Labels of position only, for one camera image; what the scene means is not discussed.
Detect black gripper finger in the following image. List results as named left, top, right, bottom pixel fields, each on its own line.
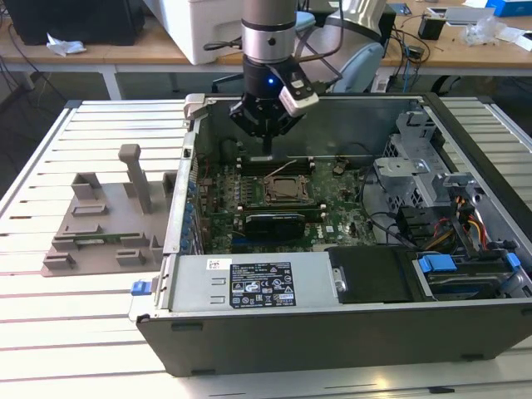
left=267, top=115, right=306, bottom=155
left=228, top=99, right=268, bottom=155

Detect metal locking lever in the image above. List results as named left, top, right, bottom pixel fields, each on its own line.
left=264, top=162, right=298, bottom=179

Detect metal socket cover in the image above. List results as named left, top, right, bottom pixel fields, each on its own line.
left=261, top=176, right=312, bottom=205

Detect CPU socket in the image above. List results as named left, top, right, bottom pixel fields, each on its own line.
left=259, top=174, right=313, bottom=206

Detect white printer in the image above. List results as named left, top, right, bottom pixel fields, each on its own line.
left=186, top=0, right=247, bottom=67

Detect black graphics card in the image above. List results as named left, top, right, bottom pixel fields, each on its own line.
left=243, top=211, right=308, bottom=241

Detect green motherboard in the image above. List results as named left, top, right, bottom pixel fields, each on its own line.
left=195, top=160, right=377, bottom=254

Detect grey metal drive cage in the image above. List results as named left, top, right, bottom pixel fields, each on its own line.
left=372, top=110, right=487, bottom=217

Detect wooden desk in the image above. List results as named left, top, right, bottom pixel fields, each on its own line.
left=0, top=0, right=532, bottom=101

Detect black speaker box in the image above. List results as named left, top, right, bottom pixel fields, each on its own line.
left=380, top=10, right=398, bottom=45

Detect grey parts rack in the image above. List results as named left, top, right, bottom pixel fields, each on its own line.
left=41, top=143, right=180, bottom=278

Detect black plastic connector housing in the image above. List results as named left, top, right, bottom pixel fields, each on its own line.
left=397, top=206, right=436, bottom=244

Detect small black box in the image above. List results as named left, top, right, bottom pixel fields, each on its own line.
left=417, top=14, right=446, bottom=42

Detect black plastic shroud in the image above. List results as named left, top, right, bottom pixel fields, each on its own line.
left=326, top=247, right=416, bottom=305

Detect grey power supply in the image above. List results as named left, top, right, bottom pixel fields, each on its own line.
left=168, top=254, right=342, bottom=313

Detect black monitor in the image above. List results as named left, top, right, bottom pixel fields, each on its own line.
left=7, top=0, right=145, bottom=47

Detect green RAM stick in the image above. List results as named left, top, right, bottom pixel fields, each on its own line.
left=73, top=236, right=122, bottom=245

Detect crumpled white paper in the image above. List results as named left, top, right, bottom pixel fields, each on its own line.
left=45, top=32, right=87, bottom=57

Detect hard disk in blue carrier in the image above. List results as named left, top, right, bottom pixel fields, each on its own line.
left=415, top=254, right=520, bottom=301

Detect white flat box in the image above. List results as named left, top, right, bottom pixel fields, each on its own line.
left=446, top=6, right=495, bottom=26

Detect clear plastic bags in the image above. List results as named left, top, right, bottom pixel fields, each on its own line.
left=455, top=16, right=532, bottom=49

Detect black grey PC case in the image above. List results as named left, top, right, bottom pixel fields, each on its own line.
left=128, top=91, right=532, bottom=378

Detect blue cardboard box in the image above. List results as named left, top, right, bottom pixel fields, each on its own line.
left=485, top=0, right=532, bottom=18

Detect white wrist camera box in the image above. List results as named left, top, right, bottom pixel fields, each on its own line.
left=265, top=62, right=320, bottom=116

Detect black cable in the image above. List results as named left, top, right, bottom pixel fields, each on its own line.
left=357, top=164, right=416, bottom=250

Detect yellow red wire bundle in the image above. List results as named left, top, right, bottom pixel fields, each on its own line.
left=455, top=195, right=491, bottom=250

